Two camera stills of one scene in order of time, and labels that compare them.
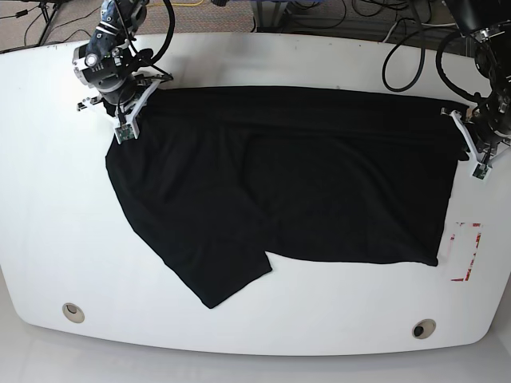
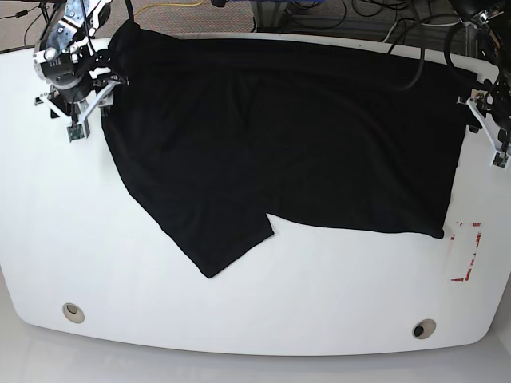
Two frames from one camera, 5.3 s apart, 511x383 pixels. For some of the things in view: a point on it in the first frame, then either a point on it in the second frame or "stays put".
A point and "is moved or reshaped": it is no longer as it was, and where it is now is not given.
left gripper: (128, 113) -> (78, 109)
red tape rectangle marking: (477, 246) stays put
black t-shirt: (216, 178) is moved or reshaped
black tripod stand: (48, 19) stays put
